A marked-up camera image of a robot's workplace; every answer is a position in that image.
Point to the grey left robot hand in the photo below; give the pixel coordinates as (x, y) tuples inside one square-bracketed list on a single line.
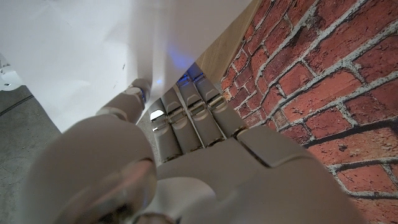
[(233, 180)]

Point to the white paper sheet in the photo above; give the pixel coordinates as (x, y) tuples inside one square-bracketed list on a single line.
[(77, 46)]

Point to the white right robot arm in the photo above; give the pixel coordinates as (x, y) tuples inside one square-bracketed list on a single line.
[(9, 81)]

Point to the red brick printed backdrop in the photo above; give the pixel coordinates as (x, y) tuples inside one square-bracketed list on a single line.
[(311, 77)]

